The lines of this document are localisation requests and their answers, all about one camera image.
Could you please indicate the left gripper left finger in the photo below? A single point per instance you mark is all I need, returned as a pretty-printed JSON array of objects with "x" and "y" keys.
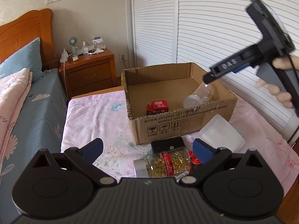
[{"x": 82, "y": 160}]

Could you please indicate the red toy train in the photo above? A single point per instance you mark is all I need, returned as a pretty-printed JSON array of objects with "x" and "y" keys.
[{"x": 157, "y": 107}]

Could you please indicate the wooden nightstand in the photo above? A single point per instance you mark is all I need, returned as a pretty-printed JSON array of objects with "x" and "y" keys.
[{"x": 89, "y": 73}]

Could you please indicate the right hand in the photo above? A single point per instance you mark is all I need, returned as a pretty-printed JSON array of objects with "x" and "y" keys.
[{"x": 281, "y": 79}]

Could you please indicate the black rectangular case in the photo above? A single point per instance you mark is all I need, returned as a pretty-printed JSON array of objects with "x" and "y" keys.
[{"x": 167, "y": 144}]

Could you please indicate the translucent plastic container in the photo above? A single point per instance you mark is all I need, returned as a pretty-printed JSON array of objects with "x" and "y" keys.
[{"x": 219, "y": 133}]

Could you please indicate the black cube with red knobs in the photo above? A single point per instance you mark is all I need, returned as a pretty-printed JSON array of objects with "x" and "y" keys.
[{"x": 194, "y": 160}]

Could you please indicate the wall power socket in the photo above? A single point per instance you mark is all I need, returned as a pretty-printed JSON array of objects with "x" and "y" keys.
[{"x": 122, "y": 57}]

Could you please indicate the brown cardboard box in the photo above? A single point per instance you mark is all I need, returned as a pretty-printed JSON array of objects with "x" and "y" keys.
[{"x": 173, "y": 83}]

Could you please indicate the blue pillow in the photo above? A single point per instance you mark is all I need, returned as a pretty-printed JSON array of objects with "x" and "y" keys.
[{"x": 27, "y": 57}]

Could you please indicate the fish oil capsule bottle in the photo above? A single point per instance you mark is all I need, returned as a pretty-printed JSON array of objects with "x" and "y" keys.
[{"x": 163, "y": 165}]

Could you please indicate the pink folded quilt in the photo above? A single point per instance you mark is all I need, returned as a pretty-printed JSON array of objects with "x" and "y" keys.
[{"x": 14, "y": 90}]

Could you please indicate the clear plastic jar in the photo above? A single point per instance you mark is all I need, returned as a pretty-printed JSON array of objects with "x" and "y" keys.
[{"x": 202, "y": 95}]

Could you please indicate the white louvered closet door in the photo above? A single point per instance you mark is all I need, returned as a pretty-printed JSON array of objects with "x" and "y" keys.
[{"x": 199, "y": 31}]

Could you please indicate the blue bed sheet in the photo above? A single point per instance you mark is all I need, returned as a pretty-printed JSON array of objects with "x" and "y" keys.
[{"x": 39, "y": 125}]

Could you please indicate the white power strip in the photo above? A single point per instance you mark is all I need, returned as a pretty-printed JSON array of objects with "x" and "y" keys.
[{"x": 64, "y": 56}]

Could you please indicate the clear spray bottle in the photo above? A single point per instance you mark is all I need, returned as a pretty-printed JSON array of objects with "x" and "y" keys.
[{"x": 85, "y": 50}]

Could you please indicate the small green desk fan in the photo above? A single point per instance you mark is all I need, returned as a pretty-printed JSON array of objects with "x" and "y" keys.
[{"x": 72, "y": 42}]

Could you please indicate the pink floral table cloth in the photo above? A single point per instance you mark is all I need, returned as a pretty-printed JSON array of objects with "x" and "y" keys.
[{"x": 104, "y": 116}]

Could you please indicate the white phone stand device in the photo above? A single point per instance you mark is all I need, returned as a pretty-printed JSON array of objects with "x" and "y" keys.
[{"x": 98, "y": 43}]

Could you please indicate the wooden bed headboard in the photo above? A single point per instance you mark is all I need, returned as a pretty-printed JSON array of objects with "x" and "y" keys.
[{"x": 31, "y": 25}]

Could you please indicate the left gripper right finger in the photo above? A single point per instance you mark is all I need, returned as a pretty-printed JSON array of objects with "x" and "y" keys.
[{"x": 212, "y": 161}]

